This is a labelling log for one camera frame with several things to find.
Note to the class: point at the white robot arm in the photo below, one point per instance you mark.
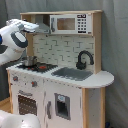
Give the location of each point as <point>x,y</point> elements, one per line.
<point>11,36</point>

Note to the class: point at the small metal pot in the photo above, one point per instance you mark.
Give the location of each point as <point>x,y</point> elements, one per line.
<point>29,60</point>

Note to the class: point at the grey toy sink basin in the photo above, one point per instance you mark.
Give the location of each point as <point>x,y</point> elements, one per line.
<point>71,73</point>

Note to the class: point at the black toy faucet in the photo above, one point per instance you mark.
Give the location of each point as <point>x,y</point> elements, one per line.
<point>81,64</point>

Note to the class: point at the black toy stovetop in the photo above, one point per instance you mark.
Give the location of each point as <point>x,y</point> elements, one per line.
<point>38,67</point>

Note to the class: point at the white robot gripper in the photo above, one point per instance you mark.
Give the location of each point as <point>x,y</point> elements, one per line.
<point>23,25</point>

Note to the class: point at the right red stove knob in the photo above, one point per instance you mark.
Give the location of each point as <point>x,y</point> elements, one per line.
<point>34,84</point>

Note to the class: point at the red stove knob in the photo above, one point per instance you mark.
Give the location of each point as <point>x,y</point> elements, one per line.
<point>34,84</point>
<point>15,78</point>

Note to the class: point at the left red stove knob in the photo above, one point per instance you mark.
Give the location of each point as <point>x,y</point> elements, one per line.
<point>15,78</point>

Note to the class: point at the grey cabinet door handle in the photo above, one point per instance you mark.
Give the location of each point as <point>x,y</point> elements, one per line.
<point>49,109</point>

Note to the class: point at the wooden toy play kitchen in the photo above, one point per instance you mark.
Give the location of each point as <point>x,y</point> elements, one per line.
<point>87,97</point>

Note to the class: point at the toy oven door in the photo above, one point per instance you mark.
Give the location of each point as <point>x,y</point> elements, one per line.
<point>27,103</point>

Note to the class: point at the grey toy range hood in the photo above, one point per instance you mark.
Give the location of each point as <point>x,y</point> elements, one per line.
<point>43,21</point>

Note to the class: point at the grey toy ice dispenser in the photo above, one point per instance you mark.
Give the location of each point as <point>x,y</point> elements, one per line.
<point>62,106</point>

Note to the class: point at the white toy microwave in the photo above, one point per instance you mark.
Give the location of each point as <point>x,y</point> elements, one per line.
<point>71,24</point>

